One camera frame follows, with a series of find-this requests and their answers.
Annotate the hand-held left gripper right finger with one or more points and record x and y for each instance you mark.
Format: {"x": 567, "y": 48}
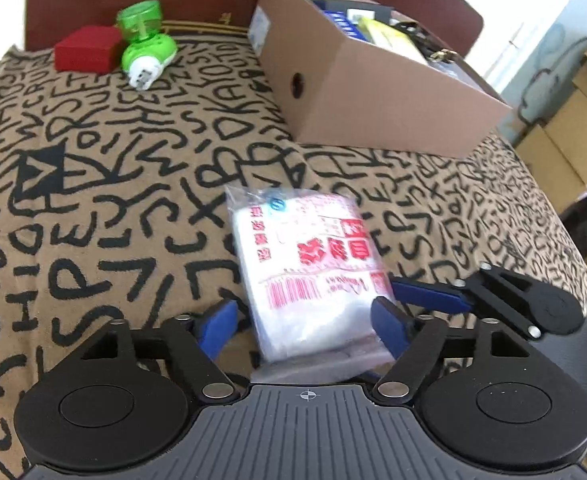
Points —
{"x": 391, "y": 327}

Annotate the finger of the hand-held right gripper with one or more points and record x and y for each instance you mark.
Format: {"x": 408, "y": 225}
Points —
{"x": 377, "y": 375}
{"x": 431, "y": 294}

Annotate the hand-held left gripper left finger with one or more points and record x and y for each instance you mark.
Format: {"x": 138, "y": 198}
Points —
{"x": 218, "y": 327}

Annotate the clear plastic pack red print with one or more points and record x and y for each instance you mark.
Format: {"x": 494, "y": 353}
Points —
{"x": 298, "y": 260}

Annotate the brown cardboard box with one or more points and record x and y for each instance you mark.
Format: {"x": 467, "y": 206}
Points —
{"x": 373, "y": 97}

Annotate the blue medicine box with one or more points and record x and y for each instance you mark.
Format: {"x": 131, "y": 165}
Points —
{"x": 342, "y": 24}

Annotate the stacked cardboard pieces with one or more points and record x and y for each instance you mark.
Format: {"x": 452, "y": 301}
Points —
{"x": 558, "y": 160}

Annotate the tan blanket with black letters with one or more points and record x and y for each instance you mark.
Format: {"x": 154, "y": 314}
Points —
{"x": 73, "y": 185}

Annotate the clear plastic wrapper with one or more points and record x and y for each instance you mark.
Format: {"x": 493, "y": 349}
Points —
{"x": 448, "y": 71}

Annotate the yellow medicine box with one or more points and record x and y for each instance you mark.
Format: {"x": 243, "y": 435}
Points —
{"x": 388, "y": 35}

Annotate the green mosquito repellent heater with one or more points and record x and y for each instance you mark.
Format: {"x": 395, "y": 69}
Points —
{"x": 146, "y": 50}

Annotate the red box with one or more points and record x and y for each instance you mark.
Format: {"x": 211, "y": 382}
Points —
{"x": 86, "y": 50}

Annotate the cartoon wall sticker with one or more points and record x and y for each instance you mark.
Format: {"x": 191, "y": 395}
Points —
{"x": 538, "y": 75}

